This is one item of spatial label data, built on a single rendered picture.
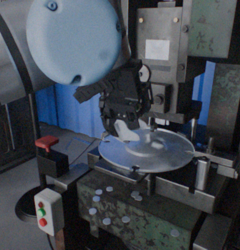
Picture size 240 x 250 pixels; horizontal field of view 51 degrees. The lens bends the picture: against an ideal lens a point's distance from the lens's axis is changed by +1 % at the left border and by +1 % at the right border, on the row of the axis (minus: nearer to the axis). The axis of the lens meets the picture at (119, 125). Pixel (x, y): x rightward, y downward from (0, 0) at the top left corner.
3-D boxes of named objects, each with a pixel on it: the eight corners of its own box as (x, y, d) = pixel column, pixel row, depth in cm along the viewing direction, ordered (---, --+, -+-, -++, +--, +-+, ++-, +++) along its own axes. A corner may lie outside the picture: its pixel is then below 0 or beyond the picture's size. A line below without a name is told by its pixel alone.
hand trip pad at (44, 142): (47, 165, 86) (45, 145, 83) (35, 160, 89) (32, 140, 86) (62, 156, 92) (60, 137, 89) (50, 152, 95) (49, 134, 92)
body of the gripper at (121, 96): (139, 132, 46) (125, 77, 38) (101, 123, 51) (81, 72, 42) (155, 105, 51) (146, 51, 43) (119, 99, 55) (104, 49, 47)
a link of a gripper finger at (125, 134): (140, 157, 54) (132, 127, 48) (117, 150, 57) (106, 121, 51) (147, 146, 56) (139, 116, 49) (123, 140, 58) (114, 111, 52)
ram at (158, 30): (171, 118, 70) (181, -2, 59) (125, 109, 77) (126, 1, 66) (192, 103, 83) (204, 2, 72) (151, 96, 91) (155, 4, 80)
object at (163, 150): (115, 125, 95) (115, 123, 94) (195, 134, 87) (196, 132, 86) (82, 162, 69) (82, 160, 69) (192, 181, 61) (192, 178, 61)
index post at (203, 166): (204, 191, 70) (208, 160, 66) (193, 187, 71) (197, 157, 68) (207, 186, 72) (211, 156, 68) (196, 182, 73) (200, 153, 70)
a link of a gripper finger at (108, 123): (114, 142, 52) (103, 111, 46) (109, 140, 53) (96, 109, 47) (125, 127, 55) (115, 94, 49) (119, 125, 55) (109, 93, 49)
